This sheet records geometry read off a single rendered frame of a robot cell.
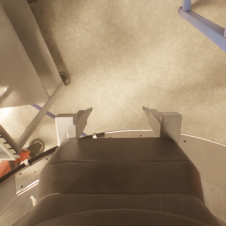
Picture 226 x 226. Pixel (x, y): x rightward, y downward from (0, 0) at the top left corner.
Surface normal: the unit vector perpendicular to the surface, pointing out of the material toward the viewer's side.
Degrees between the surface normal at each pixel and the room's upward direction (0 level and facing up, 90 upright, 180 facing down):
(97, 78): 0
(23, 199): 90
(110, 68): 0
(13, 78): 0
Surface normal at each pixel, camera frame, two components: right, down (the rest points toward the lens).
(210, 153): -0.22, -0.77
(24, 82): -0.12, 0.63
